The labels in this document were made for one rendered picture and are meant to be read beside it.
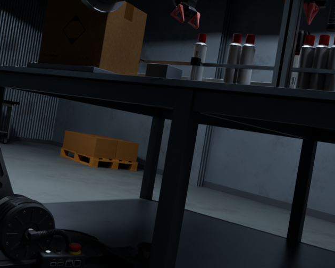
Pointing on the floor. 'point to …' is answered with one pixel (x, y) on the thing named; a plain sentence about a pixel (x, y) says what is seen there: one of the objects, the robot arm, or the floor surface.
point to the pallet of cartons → (100, 150)
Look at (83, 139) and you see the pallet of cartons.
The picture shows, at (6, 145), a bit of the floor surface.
